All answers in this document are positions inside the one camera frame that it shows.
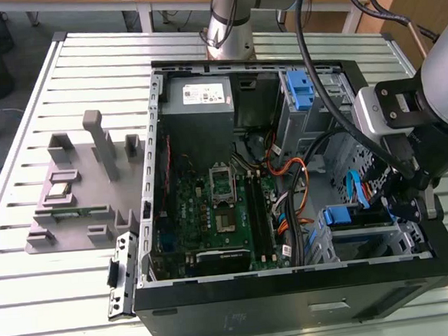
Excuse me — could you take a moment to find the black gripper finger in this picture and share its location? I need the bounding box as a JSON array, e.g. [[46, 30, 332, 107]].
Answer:
[[384, 162, 431, 196], [384, 189, 447, 226]]

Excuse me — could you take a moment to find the orange black power wire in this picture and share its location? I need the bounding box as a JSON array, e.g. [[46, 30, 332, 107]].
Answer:
[[363, 177, 389, 205]]

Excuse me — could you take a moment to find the blue data wire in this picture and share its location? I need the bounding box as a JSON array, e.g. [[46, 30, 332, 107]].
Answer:
[[345, 168, 371, 211]]

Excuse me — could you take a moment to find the metal disk bay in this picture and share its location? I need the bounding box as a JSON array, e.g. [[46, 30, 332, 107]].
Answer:
[[313, 198, 427, 265]]

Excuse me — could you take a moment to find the metal optical drive cage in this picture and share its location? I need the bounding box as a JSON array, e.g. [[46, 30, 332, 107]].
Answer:
[[272, 62, 369, 160]]

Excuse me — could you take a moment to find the black RAM slot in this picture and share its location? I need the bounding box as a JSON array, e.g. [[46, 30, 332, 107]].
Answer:
[[250, 171, 270, 259], [246, 172, 265, 260], [255, 171, 275, 259], [259, 171, 279, 259]]

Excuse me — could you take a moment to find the blue drive bay latch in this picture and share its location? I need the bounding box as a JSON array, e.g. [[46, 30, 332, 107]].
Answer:
[[285, 69, 317, 111]]

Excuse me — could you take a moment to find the black open PC case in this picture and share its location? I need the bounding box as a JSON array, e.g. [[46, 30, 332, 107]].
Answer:
[[116, 39, 448, 336]]

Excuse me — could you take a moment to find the CPU socket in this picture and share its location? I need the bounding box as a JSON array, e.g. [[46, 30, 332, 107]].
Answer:
[[214, 208, 240, 234]]

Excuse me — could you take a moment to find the metal socket cover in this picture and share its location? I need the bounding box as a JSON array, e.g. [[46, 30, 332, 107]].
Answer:
[[207, 165, 238, 209]]

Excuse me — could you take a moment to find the black graphics card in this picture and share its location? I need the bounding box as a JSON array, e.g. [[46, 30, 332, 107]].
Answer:
[[193, 246, 254, 278]]

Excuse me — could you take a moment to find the grey power supply unit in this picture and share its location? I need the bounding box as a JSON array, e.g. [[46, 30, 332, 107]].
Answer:
[[156, 74, 239, 174]]

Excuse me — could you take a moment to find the green motherboard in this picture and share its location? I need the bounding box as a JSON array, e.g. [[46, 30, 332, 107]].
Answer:
[[146, 163, 292, 278]]

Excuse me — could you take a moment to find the grey parts rack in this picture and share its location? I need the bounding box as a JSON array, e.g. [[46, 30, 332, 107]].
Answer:
[[15, 106, 156, 255]]

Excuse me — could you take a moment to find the silver CPU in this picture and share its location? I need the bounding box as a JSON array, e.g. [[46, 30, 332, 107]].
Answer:
[[44, 181, 74, 199]]

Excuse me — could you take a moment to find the black camera bracket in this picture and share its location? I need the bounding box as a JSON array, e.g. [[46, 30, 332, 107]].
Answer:
[[373, 74, 438, 132]]

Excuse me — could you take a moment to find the orange red wire bundle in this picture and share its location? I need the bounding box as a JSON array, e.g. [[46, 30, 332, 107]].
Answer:
[[264, 146, 316, 237]]

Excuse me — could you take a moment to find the thick black cable bundle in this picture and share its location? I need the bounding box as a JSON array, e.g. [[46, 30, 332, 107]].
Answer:
[[281, 124, 371, 267]]

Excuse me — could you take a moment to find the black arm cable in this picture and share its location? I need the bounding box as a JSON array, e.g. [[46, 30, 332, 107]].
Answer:
[[341, 0, 443, 50], [292, 0, 420, 183]]

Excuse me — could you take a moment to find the thin red wire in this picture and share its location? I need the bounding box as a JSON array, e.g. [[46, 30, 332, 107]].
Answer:
[[147, 133, 197, 220]]

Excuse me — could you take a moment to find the metal expansion card bracket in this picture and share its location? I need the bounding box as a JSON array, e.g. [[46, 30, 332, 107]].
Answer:
[[101, 230, 143, 322]]

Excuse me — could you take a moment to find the blue floor cable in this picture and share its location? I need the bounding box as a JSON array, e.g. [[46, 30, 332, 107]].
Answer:
[[0, 106, 30, 181]]

